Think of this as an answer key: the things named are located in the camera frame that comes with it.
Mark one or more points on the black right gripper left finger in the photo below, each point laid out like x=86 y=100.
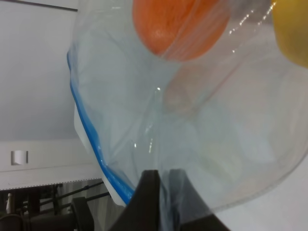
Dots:
x=142 y=212

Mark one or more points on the orange fruit in bag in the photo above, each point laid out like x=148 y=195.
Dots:
x=180 y=30

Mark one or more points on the green yellow fruit in bag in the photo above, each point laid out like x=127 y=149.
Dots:
x=290 y=22

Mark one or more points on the clear zip bag blue seal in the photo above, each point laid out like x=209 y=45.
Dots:
x=234 y=119

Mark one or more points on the white wall bracket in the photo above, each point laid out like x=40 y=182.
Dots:
x=19 y=157

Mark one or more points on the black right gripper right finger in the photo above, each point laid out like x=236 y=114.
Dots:
x=188 y=211

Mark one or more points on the black stand below table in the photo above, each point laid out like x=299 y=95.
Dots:
x=56 y=207

